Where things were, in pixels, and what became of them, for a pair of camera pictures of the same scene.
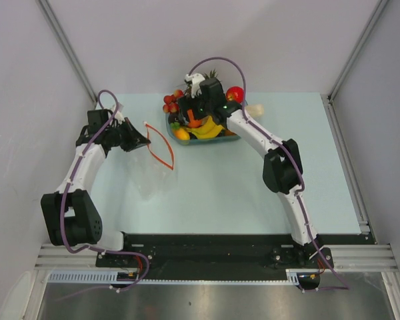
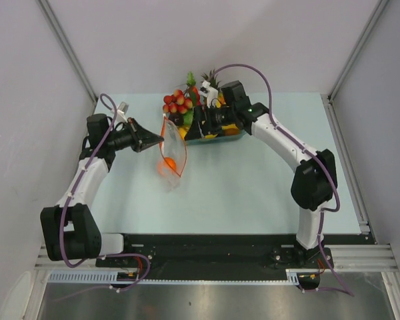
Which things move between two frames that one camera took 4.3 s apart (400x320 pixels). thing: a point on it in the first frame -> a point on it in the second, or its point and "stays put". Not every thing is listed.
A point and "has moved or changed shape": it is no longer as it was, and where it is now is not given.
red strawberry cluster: [171, 102] stays put
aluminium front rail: [84, 257] stays put
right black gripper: [187, 103] -> [202, 114]
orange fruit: [193, 123] has moved or changed shape
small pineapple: [212, 79] stays put
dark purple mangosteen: [173, 118] stays put
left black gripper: [135, 139] stays put
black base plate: [215, 257] stays put
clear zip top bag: [152, 166] -> [172, 155]
